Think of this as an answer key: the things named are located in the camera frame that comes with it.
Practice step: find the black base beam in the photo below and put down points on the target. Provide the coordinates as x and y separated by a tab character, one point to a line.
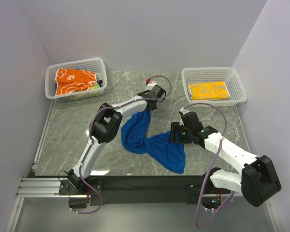
136	189

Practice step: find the orange towel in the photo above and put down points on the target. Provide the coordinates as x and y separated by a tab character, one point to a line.
74	80

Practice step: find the right white plastic basket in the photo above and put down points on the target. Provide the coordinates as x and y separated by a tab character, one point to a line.
228	75

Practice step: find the yellow duck towel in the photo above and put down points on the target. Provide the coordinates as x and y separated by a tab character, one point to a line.
208	91

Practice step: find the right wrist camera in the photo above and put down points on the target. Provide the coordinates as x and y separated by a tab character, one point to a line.
183	111

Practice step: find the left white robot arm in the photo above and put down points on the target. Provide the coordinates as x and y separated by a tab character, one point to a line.
105	126

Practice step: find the white plastic basket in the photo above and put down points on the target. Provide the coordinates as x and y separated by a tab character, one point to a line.
95	65
228	75

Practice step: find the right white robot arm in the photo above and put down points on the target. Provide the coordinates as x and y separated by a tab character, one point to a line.
255	177

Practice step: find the blue towel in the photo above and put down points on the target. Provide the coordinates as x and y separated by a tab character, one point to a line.
134	139

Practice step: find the left white plastic basket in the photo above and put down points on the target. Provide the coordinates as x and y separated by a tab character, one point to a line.
95	65

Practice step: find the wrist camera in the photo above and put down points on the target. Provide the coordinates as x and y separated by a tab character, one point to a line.
150	83
183	111

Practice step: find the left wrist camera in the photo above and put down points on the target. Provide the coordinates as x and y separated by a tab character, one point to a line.
150	83

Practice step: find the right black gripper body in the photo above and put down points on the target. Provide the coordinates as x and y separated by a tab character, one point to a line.
183	134

